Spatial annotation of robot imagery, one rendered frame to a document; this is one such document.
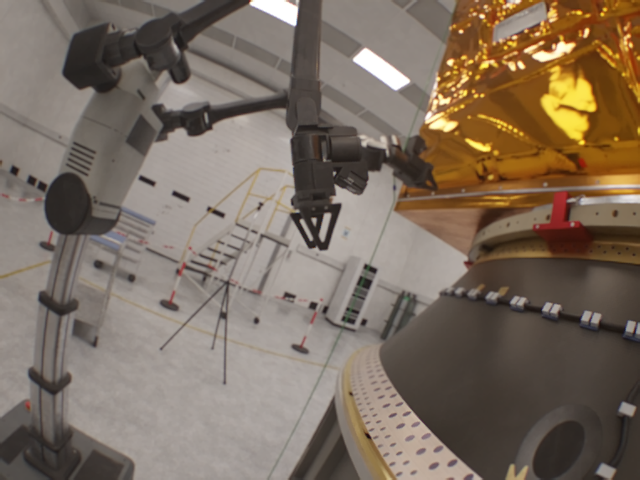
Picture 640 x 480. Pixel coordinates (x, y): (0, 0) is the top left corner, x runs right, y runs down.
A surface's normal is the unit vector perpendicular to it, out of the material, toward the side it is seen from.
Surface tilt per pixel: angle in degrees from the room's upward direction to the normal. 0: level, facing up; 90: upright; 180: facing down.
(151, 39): 90
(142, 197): 90
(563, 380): 62
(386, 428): 43
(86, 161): 101
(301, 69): 83
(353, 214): 90
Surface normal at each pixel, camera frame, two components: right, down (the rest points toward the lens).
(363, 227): 0.36, 0.07
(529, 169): -0.88, 0.33
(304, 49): 0.16, 0.00
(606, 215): -0.88, -0.40
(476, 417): -0.61, -0.78
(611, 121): -0.79, -0.40
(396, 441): -0.33, -0.94
